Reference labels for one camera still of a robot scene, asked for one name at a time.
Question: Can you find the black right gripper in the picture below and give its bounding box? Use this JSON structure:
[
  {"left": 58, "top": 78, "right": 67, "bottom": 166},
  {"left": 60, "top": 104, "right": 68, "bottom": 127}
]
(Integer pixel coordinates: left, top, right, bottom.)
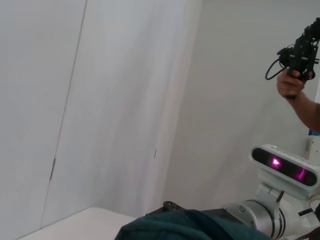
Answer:
[{"left": 145, "top": 200, "right": 228, "bottom": 219}]

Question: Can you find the dark teal fabric bag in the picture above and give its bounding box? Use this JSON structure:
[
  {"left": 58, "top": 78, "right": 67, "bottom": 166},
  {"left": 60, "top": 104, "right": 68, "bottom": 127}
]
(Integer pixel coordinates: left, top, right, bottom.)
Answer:
[{"left": 114, "top": 208, "right": 274, "bottom": 240}]

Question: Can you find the black handheld controller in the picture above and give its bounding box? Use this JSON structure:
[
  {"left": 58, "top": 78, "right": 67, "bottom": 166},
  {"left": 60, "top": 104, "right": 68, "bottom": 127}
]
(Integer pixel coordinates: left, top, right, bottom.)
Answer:
[{"left": 276, "top": 16, "right": 320, "bottom": 101}]

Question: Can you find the person's bare forearm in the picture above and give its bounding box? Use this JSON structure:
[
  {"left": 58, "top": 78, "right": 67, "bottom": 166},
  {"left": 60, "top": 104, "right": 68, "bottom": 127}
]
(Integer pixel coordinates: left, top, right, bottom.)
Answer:
[{"left": 291, "top": 90, "right": 320, "bottom": 134}]

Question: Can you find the person's bare hand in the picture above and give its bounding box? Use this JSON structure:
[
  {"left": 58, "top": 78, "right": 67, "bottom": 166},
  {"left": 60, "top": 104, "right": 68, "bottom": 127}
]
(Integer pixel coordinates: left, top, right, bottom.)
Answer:
[{"left": 276, "top": 69, "right": 305, "bottom": 100}]

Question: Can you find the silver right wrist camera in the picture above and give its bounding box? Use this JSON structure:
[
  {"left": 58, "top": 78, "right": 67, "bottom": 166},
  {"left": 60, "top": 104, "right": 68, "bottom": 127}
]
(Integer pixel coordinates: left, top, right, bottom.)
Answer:
[{"left": 248, "top": 143, "right": 320, "bottom": 201}]

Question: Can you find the black controller cable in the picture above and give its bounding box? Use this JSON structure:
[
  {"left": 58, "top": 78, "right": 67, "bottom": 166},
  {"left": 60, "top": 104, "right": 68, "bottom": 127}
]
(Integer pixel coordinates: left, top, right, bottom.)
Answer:
[{"left": 264, "top": 57, "right": 288, "bottom": 81}]

